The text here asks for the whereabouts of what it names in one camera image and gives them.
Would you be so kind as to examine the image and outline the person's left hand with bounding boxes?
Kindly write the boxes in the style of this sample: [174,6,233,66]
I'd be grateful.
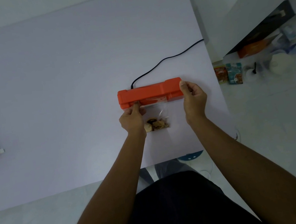
[117,101,150,138]

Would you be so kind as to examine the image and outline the person's right hand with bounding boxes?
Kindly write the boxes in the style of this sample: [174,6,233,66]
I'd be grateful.
[178,78,211,127]

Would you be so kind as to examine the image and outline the orange vacuum sealer machine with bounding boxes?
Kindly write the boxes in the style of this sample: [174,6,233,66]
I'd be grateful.
[116,77,185,110]

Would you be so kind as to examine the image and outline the clear plastic bag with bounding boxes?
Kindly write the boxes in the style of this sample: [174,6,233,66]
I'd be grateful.
[139,100,173,133]

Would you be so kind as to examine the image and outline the person's right forearm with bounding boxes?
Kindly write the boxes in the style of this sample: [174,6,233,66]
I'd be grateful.
[188,103,296,224]

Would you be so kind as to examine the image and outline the person's left forearm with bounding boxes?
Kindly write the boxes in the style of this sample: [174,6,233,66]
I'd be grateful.
[48,126,159,224]

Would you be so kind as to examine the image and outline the mixed snacks in bag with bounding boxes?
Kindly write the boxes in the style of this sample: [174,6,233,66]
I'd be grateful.
[143,116,170,133]

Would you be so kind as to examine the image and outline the red snack packet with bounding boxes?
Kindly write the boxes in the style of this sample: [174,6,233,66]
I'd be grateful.
[213,64,229,85]

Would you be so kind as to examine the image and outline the teal snack packet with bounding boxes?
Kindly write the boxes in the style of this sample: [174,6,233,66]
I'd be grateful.
[225,62,244,86]

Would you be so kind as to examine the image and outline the clear cup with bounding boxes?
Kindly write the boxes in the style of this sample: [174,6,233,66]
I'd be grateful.
[242,62,264,80]

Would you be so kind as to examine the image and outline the blue round stool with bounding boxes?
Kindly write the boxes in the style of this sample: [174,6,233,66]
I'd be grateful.
[176,150,205,163]

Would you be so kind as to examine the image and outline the orange packet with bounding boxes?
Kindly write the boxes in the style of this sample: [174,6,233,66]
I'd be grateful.
[236,37,275,59]

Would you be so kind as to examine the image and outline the white round container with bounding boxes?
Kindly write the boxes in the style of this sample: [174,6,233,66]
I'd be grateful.
[267,51,296,76]

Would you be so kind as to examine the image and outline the white cabinet with black base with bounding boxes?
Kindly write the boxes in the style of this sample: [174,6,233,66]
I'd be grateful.
[185,0,296,65]

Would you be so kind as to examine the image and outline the person's black shorts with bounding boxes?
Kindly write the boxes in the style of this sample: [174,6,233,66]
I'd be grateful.
[113,162,264,224]

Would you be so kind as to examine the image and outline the clear blue plastic bags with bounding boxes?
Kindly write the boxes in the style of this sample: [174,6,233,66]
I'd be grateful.
[269,24,296,57]

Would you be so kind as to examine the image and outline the black power cable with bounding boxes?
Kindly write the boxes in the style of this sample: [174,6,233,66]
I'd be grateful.
[125,39,210,89]

